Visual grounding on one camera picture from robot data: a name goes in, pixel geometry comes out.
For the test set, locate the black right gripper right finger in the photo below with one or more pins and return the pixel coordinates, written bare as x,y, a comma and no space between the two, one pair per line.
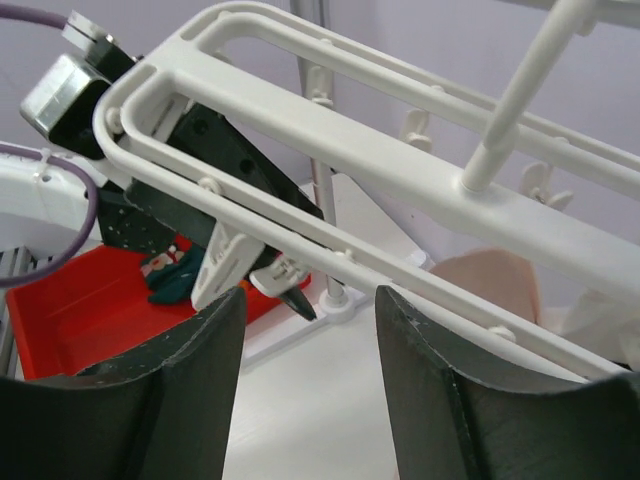
458,411

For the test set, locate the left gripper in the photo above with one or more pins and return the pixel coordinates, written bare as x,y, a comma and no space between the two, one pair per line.
209,137

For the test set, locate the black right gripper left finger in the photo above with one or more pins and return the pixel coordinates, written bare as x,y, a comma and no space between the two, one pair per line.
161,410

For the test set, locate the green christmas sock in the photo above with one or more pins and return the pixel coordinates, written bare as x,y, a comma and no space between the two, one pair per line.
170,276

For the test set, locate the pink sock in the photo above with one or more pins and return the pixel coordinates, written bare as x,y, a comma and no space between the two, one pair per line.
596,322

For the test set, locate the white clip sock hanger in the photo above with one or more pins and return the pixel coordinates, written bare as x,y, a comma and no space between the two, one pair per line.
465,199

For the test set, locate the red plastic tray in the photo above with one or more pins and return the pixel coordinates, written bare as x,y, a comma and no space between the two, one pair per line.
93,308

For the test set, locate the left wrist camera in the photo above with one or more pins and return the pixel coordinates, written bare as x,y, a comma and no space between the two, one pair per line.
61,105

